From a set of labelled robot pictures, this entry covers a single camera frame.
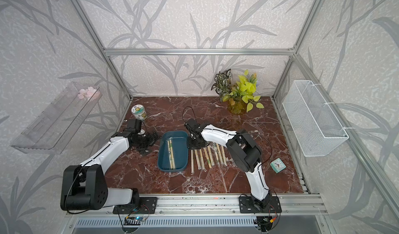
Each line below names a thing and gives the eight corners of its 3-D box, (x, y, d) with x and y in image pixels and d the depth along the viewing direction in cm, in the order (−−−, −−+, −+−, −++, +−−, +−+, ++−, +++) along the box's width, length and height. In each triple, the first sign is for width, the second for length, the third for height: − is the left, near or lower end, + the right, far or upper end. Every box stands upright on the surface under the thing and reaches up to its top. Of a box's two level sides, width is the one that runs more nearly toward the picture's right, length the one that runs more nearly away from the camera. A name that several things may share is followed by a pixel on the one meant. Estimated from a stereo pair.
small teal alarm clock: (277, 173, 86) (279, 172, 83) (269, 164, 89) (271, 162, 87) (285, 168, 87) (287, 166, 85) (277, 159, 91) (279, 157, 89)
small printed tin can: (134, 121, 109) (129, 113, 102) (137, 112, 114) (133, 104, 107) (145, 121, 109) (141, 113, 102) (148, 112, 114) (144, 104, 107)
